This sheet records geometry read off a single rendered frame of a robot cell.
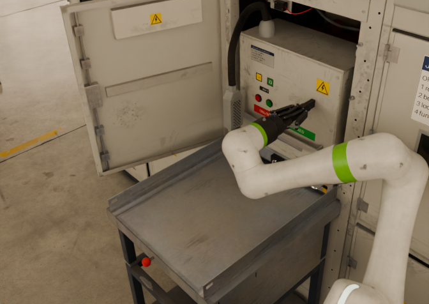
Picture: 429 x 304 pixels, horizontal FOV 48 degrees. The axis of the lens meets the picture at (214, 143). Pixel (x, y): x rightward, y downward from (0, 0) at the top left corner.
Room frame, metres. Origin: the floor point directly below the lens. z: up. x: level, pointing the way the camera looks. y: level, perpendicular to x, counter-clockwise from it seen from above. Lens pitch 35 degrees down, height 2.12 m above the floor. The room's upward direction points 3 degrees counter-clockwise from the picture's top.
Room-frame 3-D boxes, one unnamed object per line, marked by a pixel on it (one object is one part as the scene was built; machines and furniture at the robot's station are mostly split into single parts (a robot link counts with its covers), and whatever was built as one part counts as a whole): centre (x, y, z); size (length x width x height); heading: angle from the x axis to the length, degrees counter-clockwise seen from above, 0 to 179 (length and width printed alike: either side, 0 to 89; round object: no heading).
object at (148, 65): (1.76, 0.22, 1.21); 0.63 x 0.07 x 0.74; 114
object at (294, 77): (1.60, -0.27, 1.15); 0.48 x 0.01 x 0.48; 41
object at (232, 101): (1.71, -0.09, 1.09); 0.08 x 0.05 x 0.17; 131
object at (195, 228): (1.38, -0.02, 0.82); 0.68 x 0.62 x 0.06; 131
